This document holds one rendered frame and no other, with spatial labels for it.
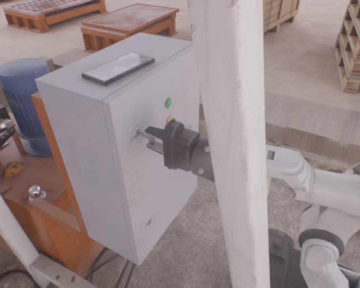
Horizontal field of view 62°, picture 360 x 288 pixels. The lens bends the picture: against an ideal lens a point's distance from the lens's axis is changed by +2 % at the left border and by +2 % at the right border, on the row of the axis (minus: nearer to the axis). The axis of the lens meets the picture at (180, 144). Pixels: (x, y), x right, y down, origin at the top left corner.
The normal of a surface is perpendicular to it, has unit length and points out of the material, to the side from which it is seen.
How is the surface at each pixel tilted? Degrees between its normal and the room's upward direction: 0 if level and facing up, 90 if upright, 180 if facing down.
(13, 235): 91
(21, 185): 0
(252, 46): 81
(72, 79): 0
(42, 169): 0
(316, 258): 90
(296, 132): 90
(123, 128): 90
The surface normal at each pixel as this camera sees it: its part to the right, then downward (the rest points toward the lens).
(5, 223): 0.86, 0.31
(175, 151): -0.51, 0.53
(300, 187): -0.33, 0.65
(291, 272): -0.02, -0.79
